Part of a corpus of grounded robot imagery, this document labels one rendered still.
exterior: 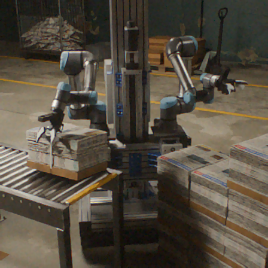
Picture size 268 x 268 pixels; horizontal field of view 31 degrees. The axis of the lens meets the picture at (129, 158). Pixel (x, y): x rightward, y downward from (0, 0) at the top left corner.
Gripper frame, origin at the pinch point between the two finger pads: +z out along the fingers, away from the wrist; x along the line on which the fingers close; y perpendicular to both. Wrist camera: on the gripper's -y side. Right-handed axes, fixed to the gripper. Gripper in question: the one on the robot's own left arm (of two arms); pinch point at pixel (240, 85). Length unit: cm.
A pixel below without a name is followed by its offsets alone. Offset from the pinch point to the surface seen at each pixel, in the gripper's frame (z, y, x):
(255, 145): 48, 12, 35
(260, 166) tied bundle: 60, 16, 44
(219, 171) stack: 22, 36, 38
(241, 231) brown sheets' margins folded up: 53, 54, 51
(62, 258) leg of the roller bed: 8, 55, 134
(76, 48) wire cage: -747, 131, -220
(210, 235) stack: 31, 67, 55
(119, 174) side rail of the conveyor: -12, 33, 84
